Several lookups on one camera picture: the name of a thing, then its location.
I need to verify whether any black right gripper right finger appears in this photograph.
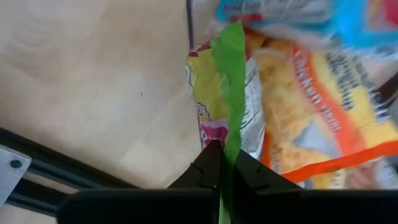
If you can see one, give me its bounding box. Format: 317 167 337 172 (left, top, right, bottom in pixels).
231 149 302 224

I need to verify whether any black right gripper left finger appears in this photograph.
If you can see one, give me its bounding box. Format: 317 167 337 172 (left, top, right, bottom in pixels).
169 139 224 224

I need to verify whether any lime chili shrimp ramen packet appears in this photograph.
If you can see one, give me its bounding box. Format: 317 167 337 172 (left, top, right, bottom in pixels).
185 20 265 224

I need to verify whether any orange chicken ramen packet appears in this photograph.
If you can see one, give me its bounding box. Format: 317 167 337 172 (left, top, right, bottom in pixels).
251 37 398 190

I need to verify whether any blue ramen packet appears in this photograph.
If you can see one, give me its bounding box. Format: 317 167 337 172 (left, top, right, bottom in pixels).
216 0 398 58

